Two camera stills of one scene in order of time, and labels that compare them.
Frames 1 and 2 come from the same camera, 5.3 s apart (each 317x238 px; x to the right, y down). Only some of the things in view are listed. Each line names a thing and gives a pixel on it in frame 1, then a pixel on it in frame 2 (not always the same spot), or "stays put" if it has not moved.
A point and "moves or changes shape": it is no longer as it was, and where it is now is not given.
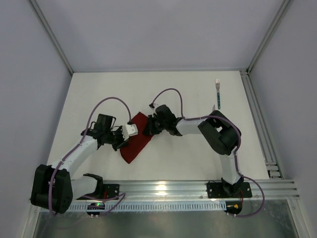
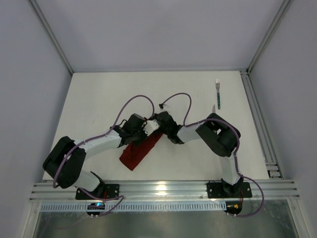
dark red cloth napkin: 131,151 moves or changes shape
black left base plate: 109,190 stays put
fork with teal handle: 218,85 stays put
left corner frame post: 52,37 stays put
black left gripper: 120,140 to 139,136
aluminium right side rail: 260,127 stays put
